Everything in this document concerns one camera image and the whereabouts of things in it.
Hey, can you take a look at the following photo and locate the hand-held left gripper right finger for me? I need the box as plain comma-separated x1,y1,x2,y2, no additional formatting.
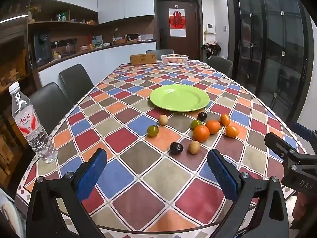
207,149,290,238

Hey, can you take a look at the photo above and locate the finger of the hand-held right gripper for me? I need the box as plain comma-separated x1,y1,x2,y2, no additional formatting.
291,122,317,142
264,132,298,159

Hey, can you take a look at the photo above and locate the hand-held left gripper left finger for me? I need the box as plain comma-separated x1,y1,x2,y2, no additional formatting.
26,149,108,238

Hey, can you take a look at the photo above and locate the large orange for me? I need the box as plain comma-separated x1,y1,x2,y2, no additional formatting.
193,125,210,142

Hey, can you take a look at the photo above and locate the medium orange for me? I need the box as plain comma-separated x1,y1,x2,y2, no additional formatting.
205,120,221,135

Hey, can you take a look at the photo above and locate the green plate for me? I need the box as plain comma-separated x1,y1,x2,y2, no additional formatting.
149,84,210,112

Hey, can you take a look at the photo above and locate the person's right hand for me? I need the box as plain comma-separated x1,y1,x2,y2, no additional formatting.
292,193,310,222

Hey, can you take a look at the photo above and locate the clear plastic water bottle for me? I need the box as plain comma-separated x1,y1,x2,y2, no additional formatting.
8,81,58,164

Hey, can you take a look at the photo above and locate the dark grey chair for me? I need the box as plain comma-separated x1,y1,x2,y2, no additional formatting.
28,82,73,135
205,55,233,78
59,64,95,106
146,49,175,55

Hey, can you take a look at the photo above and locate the black framed glass door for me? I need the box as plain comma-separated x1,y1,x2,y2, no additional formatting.
225,0,315,124

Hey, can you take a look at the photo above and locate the white counter cabinet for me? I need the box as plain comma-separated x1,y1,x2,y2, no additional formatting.
37,40,157,88

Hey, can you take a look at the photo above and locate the dark bag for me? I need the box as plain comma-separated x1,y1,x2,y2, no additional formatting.
201,41,222,57

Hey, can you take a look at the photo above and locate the white plastic basket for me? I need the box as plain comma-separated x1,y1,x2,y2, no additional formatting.
160,54,189,66

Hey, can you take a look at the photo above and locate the woven wooden box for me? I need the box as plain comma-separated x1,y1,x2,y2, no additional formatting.
129,54,157,66

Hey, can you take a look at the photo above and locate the black water dispenser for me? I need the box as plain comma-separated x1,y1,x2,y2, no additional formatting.
33,32,53,63

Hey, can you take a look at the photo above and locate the brown door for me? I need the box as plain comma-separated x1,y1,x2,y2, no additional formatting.
154,0,204,61

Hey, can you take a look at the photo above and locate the wooden wall shelf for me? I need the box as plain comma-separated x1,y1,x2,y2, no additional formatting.
27,0,155,70

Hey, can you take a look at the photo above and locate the red wall calendar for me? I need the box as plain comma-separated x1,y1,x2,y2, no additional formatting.
169,8,187,37

